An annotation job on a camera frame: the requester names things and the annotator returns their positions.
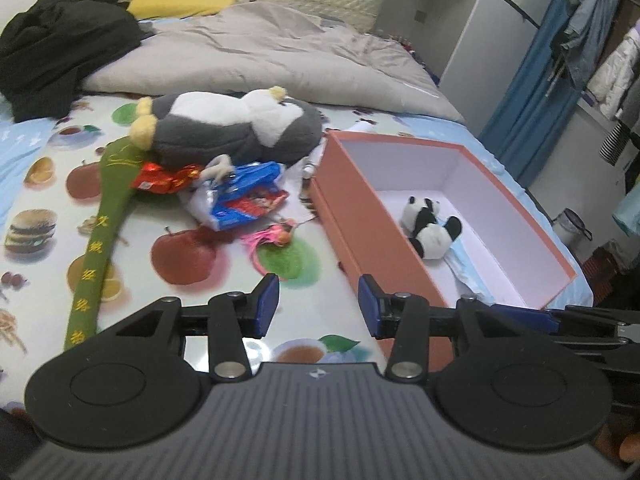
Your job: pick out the yellow pillow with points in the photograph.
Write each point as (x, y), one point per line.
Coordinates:
(149, 9)

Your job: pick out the blue curtain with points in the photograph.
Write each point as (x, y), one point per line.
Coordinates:
(541, 99)

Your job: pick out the white wardrobe cabinet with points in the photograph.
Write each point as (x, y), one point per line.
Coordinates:
(473, 47)

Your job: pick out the small panda plush toy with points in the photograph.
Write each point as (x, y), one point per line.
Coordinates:
(426, 235)

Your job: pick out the black clothing pile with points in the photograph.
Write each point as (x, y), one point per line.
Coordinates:
(50, 49)

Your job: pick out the hanging clothes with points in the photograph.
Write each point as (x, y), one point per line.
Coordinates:
(605, 60)

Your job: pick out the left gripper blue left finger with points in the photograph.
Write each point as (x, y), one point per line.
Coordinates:
(234, 316)

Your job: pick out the blue snack packet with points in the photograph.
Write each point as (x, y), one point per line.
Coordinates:
(224, 196)

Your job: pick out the grey white penguin plush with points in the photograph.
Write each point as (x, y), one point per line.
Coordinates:
(193, 128)

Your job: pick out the red candy wrapper snack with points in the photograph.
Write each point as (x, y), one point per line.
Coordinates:
(157, 179)

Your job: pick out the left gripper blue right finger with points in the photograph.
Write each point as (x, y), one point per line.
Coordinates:
(402, 317)

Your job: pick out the small white bottle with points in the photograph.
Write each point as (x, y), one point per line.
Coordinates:
(309, 168)

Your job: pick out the orange cardboard box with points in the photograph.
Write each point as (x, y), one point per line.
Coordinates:
(360, 189)

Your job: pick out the light blue face mask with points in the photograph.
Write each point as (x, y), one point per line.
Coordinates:
(461, 265)

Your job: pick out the grey duvet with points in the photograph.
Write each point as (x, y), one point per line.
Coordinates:
(261, 44)

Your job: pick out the green embroidered fabric hammer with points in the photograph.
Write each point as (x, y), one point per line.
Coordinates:
(120, 164)

